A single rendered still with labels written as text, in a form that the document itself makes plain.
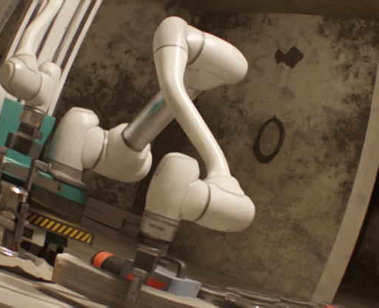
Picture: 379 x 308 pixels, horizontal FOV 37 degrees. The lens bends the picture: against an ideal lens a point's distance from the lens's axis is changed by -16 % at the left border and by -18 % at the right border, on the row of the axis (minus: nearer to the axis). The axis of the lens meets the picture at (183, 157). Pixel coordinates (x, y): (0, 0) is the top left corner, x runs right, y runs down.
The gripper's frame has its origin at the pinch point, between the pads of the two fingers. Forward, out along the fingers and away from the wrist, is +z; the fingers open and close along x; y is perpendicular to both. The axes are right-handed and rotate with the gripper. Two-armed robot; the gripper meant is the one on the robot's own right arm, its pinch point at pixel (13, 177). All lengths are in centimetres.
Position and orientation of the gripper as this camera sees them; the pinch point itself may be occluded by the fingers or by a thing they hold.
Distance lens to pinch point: 193.4
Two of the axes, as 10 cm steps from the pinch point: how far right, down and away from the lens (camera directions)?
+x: -6.9, -2.9, -6.7
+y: -6.5, -1.6, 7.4
